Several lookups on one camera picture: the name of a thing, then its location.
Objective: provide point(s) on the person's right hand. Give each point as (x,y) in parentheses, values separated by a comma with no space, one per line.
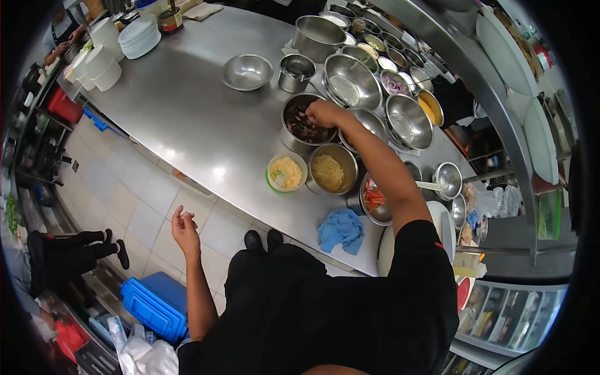
(328,114)

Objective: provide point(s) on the small steel pot with ladle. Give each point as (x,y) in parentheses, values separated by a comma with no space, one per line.
(296,72)

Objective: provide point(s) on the row of small steel containers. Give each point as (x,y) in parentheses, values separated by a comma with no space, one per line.
(384,42)

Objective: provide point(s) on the white plastic bags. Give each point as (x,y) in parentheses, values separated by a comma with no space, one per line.
(140,351)

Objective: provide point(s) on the beige folded cloth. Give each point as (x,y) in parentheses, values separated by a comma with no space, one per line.
(202,10)

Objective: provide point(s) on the green cutting board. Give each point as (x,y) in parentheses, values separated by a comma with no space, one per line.
(549,215)

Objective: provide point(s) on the person's right fingers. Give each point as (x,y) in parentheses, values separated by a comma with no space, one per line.
(315,117)

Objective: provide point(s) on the large steel bowl with strainer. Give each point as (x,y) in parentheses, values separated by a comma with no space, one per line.
(352,80)

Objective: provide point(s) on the red plastic bin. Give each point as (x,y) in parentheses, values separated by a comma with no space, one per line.
(64,107)

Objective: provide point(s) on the large white plate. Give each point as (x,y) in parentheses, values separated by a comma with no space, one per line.
(386,248)

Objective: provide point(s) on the blue cloth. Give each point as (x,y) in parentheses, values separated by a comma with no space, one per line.
(341,230)

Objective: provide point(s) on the steel shelf with white plates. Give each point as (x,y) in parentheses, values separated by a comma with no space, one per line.
(506,89)

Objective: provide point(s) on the steel pot of pale shreds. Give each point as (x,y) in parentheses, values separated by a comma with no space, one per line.
(330,171)

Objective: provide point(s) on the steel ladle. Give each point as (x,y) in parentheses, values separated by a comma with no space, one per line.
(449,179)

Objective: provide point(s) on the person's left fingers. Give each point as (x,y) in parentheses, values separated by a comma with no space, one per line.
(187,217)

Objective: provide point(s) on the person's legs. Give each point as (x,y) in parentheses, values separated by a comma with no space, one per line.
(262,243)

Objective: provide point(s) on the dark glass jar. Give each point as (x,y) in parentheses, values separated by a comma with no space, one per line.
(170,18)

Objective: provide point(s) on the blue plastic crate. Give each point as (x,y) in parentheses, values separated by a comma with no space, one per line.
(157,304)

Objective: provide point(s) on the empty shallow steel bowl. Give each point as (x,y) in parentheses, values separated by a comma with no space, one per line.
(247,72)

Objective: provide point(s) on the steel pot of dark mushrooms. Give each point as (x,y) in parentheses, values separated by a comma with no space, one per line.
(304,133)

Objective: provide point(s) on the stack of white plates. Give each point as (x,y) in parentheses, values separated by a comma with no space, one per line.
(139,36)

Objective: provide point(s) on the medium steel mixing bowl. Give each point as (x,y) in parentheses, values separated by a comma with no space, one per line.
(372,123)

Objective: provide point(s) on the glass-front display fridge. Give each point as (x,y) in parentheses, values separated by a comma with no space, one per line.
(511,318)

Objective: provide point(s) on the white green-rimmed bowl of food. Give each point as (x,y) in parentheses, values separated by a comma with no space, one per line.
(286,173)

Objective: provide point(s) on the stacked steel mixing bowls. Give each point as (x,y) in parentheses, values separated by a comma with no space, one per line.
(409,123)

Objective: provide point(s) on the steel bowl of carrot strips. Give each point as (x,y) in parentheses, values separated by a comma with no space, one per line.
(375,201)

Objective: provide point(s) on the steel bowl of yellow sauce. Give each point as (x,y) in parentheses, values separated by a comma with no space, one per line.
(431,108)

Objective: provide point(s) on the person's left hand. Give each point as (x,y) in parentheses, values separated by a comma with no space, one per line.
(185,232)

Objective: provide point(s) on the person's body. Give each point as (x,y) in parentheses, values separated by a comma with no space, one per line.
(318,323)

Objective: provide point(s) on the steel bowl of sliced onion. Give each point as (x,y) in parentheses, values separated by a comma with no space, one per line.
(395,84)

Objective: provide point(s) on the large tall steel pot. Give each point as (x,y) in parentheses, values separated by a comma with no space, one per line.
(318,37)

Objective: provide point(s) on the stacks of white bowls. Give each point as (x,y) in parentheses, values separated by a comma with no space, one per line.
(101,61)

